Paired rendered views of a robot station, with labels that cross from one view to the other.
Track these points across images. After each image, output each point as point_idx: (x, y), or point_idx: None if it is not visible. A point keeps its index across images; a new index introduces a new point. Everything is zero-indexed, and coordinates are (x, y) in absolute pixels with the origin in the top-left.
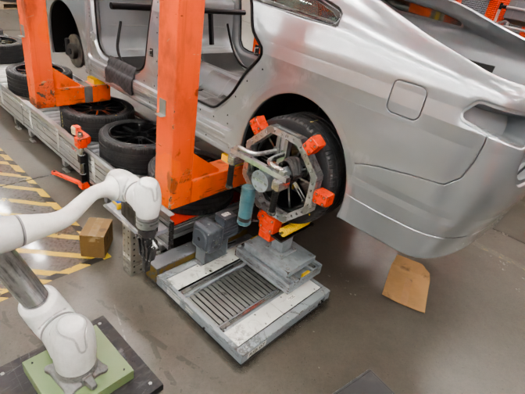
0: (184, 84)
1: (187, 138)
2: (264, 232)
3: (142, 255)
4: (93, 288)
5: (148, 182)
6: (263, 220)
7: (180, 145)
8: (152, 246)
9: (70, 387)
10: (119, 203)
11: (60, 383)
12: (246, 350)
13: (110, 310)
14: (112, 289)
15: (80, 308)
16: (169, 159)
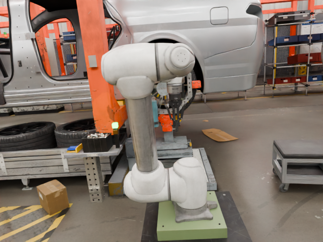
0: (104, 41)
1: None
2: (167, 127)
3: (174, 118)
4: (87, 220)
5: None
6: (164, 119)
7: (110, 85)
8: (182, 104)
9: (207, 212)
10: (76, 147)
11: (199, 216)
12: (214, 180)
13: (118, 220)
14: (101, 213)
15: (96, 232)
16: (106, 96)
